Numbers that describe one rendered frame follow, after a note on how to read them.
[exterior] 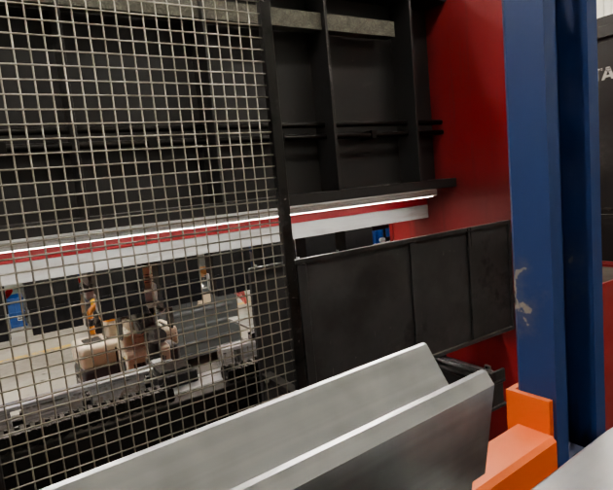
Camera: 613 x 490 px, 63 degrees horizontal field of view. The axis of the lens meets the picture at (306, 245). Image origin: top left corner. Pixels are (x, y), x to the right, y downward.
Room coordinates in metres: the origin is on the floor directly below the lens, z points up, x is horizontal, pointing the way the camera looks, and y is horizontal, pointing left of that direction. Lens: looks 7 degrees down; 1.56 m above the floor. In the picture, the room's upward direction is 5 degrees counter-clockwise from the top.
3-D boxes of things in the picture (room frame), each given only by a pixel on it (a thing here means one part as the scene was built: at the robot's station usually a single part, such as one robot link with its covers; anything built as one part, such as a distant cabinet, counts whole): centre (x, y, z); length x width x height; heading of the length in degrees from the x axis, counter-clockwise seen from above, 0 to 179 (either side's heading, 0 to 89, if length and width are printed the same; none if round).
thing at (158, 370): (1.56, 0.49, 1.01); 0.26 x 0.12 x 0.05; 32
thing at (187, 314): (4.65, 1.17, 0.36); 0.80 x 0.60 x 0.72; 125
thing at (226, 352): (1.93, 0.20, 0.92); 0.39 x 0.06 x 0.10; 122
